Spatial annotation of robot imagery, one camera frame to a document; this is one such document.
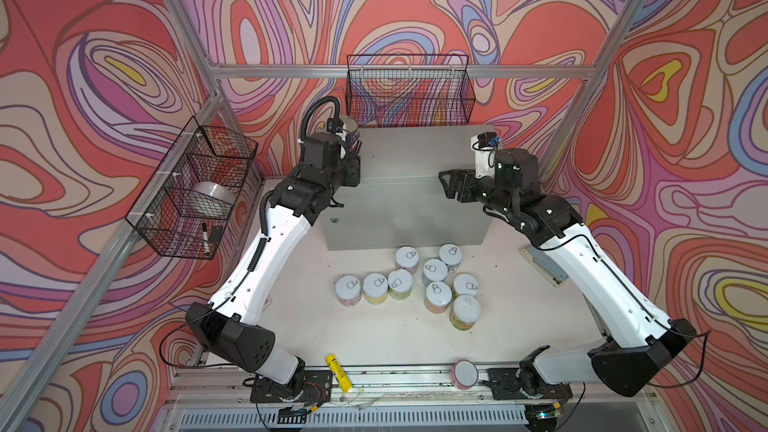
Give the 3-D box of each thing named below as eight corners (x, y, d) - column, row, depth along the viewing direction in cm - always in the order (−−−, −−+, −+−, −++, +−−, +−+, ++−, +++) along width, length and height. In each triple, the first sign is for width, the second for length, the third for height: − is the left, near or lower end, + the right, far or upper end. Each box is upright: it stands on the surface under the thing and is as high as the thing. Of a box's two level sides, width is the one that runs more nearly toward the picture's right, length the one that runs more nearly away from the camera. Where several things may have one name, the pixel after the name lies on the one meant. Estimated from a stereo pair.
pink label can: (336, 306, 88) (333, 299, 84) (338, 283, 93) (336, 275, 88) (360, 306, 88) (358, 299, 84) (361, 283, 93) (360, 275, 88)
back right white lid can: (440, 273, 95) (442, 265, 91) (437, 252, 100) (439, 243, 96) (460, 273, 95) (464, 265, 91) (457, 252, 100) (460, 243, 96)
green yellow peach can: (450, 330, 83) (455, 322, 78) (447, 303, 89) (451, 293, 83) (478, 330, 83) (484, 322, 78) (473, 303, 88) (478, 293, 83)
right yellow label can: (452, 301, 89) (456, 292, 85) (450, 282, 93) (453, 273, 89) (475, 301, 89) (480, 292, 85) (471, 282, 93) (476, 273, 89)
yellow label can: (364, 304, 89) (362, 296, 84) (365, 282, 93) (364, 273, 89) (387, 304, 89) (387, 296, 84) (387, 282, 93) (387, 273, 89)
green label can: (387, 299, 89) (387, 292, 85) (387, 276, 94) (387, 268, 90) (412, 299, 89) (413, 292, 85) (410, 276, 94) (411, 268, 90)
